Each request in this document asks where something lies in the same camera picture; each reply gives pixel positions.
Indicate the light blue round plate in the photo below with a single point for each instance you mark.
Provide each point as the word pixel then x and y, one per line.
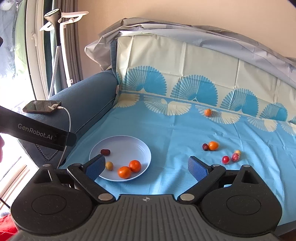
pixel 123 150

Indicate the blue patterned cloth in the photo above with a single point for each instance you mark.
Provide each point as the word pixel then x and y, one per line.
pixel 165 86

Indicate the red candy fruit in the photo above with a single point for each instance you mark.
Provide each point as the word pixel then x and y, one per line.
pixel 235 157

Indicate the small orange lowest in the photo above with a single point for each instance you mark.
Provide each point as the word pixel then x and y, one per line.
pixel 135 166

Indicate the white garment steamer stand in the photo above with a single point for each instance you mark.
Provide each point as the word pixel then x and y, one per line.
pixel 57 21

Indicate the black smartphone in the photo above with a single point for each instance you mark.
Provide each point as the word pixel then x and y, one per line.
pixel 41 106

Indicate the grey plastic cover sheet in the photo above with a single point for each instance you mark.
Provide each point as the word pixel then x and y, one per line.
pixel 218 39

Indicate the dark red jujube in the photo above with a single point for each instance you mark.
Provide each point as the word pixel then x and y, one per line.
pixel 205 147
pixel 105 152

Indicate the small orange top cluster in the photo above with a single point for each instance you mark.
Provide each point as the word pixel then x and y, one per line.
pixel 213 145

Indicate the red cherry tomato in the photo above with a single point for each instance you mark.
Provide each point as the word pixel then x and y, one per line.
pixel 225 160

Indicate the tan longan fruit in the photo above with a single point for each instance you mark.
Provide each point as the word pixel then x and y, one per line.
pixel 109 166

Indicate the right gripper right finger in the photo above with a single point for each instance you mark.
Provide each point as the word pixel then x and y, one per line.
pixel 207 178

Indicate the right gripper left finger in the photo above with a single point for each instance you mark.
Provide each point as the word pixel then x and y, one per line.
pixel 84 176

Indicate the green curtain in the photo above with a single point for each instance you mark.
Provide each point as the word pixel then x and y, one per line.
pixel 35 50

